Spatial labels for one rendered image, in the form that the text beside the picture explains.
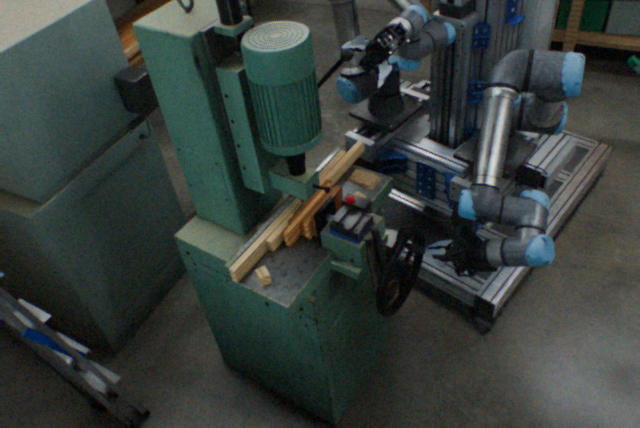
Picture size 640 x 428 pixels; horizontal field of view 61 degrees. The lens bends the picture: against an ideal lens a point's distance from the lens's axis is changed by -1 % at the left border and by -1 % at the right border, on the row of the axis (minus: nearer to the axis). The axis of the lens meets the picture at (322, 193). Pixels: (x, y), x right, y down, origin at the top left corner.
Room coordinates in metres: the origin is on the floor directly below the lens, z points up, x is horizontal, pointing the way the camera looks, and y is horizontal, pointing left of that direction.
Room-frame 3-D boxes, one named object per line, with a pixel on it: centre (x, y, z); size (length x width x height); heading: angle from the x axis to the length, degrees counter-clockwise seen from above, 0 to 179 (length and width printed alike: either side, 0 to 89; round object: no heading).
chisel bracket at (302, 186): (1.28, 0.08, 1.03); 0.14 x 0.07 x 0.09; 52
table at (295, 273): (1.18, -0.01, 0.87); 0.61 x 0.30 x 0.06; 142
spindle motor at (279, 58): (1.26, 0.07, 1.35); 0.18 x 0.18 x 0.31
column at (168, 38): (1.44, 0.30, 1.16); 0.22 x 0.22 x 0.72; 52
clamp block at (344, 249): (1.13, -0.07, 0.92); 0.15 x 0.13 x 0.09; 142
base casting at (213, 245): (1.34, 0.16, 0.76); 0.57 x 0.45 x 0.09; 52
